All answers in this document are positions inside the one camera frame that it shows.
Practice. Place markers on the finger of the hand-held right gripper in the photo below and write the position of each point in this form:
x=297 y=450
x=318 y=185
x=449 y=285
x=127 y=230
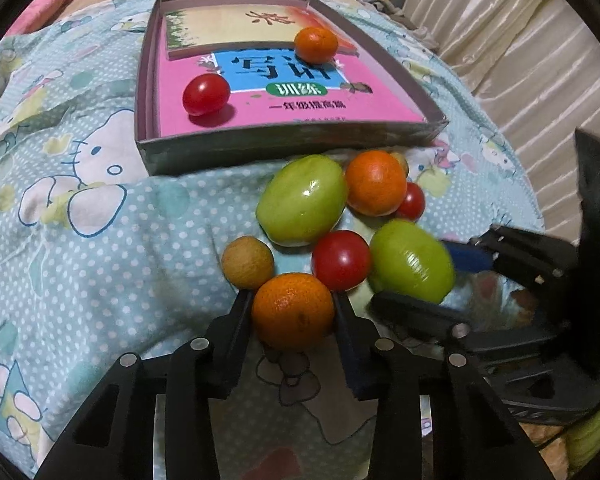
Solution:
x=467 y=257
x=420 y=312

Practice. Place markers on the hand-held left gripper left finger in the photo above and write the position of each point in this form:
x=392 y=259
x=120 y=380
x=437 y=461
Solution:
x=232 y=350

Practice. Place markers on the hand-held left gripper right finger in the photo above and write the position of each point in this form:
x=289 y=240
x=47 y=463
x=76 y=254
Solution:
x=356 y=365

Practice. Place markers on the green jujube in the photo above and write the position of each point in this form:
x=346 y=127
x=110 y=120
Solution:
x=410 y=260
x=302 y=200

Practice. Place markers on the orange tangerine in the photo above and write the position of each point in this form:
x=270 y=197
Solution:
x=375 y=182
x=292 y=312

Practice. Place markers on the brown longan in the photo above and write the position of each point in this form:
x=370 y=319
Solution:
x=247 y=262
x=403 y=162

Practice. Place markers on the large red tomato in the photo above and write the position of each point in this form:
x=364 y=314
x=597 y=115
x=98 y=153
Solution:
x=341 y=260

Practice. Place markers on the shallow grey cardboard box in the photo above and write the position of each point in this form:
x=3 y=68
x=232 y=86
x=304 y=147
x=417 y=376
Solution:
x=280 y=147

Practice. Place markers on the yellow-green cloth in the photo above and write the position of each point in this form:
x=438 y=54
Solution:
x=592 y=430

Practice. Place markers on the blue cartoon printed blanket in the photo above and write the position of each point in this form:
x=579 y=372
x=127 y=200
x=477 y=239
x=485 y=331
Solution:
x=105 y=260

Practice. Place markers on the white curtain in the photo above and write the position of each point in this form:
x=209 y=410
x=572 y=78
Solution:
x=530 y=60

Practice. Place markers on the white ruffled cloth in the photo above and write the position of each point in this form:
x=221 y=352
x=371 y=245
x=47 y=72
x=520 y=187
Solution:
x=410 y=20

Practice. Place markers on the small red cherry tomato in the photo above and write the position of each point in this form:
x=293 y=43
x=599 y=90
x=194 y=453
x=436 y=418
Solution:
x=206 y=95

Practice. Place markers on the small tangerine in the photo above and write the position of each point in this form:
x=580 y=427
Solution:
x=316 y=44

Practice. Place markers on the pink and blue book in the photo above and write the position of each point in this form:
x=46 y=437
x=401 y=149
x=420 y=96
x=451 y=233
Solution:
x=175 y=85

